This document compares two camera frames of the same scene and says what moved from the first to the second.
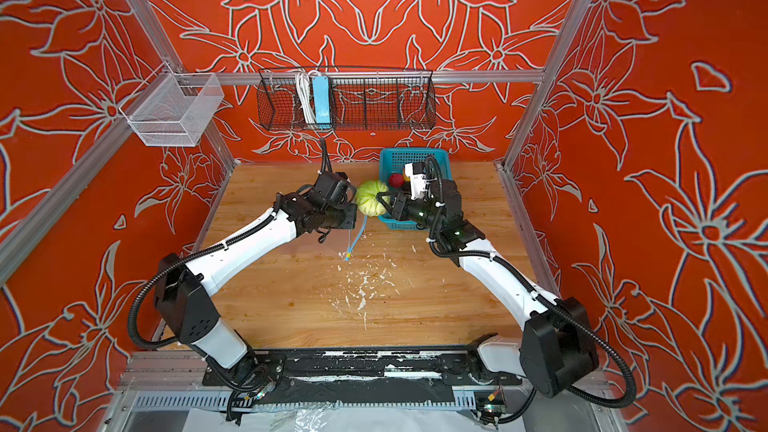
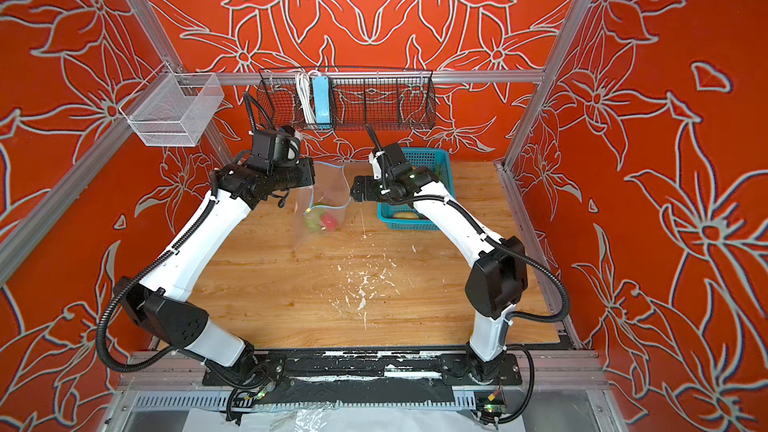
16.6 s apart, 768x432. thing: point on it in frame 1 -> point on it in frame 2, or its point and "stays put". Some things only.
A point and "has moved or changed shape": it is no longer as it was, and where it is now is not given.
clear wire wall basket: [173, 109] stays put
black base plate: [363, 367] stays put
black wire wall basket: [374, 101] stays put
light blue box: [321, 93] stays put
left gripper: [351, 215] -> [308, 168]
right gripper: [400, 207] -> [368, 192]
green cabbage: [366, 198] has moved or changed shape
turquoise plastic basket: [394, 160] stays put
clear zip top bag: [354, 236] has moved or changed shape
